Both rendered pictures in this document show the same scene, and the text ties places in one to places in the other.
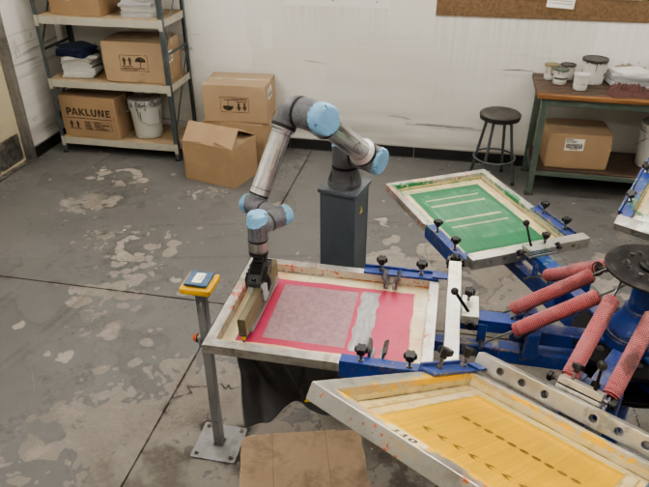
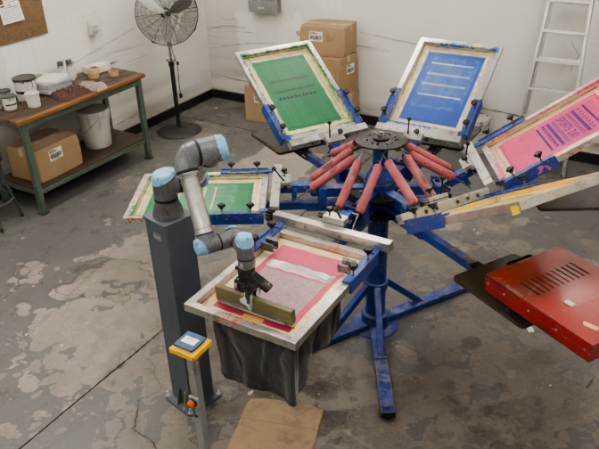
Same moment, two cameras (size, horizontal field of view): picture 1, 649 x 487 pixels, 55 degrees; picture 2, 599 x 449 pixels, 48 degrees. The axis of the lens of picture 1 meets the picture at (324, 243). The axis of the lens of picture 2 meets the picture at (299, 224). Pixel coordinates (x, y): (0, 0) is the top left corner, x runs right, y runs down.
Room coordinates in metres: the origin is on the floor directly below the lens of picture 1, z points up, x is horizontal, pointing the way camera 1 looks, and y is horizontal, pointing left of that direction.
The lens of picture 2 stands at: (0.91, 2.45, 2.76)
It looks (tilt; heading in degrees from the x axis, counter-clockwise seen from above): 29 degrees down; 290
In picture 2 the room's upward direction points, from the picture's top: 2 degrees counter-clockwise
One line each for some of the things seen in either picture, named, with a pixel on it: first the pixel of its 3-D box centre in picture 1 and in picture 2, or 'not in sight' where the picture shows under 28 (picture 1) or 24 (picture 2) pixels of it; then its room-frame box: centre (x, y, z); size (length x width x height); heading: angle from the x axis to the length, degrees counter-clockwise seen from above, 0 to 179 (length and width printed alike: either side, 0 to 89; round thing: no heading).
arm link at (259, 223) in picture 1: (258, 226); (244, 246); (1.96, 0.24, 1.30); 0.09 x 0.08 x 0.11; 138
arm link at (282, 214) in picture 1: (274, 215); (231, 238); (2.04, 0.18, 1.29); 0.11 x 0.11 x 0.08; 48
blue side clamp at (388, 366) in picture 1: (384, 370); (360, 271); (1.57, -0.20, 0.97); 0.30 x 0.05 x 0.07; 78
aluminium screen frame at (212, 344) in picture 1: (329, 312); (285, 281); (1.89, -0.02, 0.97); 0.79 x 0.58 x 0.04; 78
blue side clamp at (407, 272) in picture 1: (401, 277); (263, 243); (2.11, -0.31, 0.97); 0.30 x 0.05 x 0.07; 78
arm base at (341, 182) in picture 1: (345, 173); (167, 205); (2.52, -0.09, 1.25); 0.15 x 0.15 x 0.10
